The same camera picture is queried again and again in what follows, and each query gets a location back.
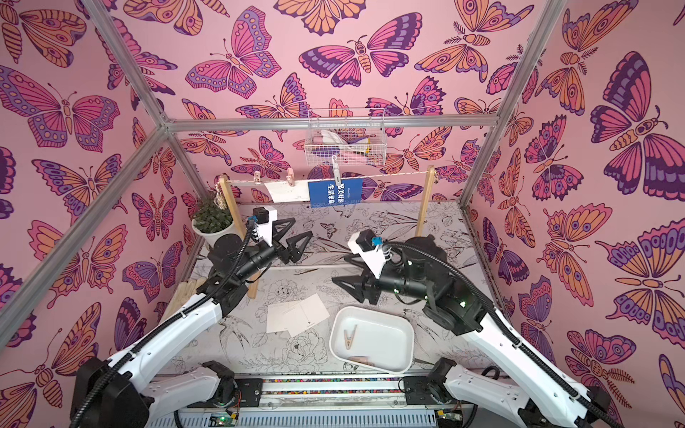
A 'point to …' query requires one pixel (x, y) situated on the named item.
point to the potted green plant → (212, 218)
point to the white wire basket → (356, 136)
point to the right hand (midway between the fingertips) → (343, 264)
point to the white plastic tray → (372, 338)
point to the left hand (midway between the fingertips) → (305, 226)
